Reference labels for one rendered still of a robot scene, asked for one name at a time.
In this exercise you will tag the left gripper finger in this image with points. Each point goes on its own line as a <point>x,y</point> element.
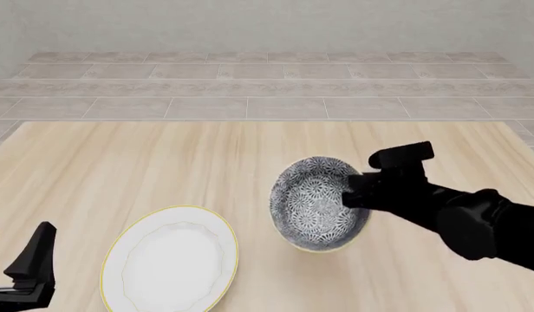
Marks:
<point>35,253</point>

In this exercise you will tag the black white patterned bowl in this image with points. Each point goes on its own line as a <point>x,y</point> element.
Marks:
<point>310,211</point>

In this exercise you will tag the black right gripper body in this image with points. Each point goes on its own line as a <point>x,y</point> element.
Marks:
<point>397,191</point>

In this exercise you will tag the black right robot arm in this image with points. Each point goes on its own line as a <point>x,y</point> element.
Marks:
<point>475,221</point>

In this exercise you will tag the white plate with yellow rim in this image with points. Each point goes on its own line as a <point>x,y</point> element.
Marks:
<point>171,260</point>

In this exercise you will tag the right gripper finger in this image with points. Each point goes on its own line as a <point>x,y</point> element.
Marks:
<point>357,193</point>

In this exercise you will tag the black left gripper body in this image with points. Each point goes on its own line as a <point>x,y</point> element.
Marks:
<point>24,294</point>

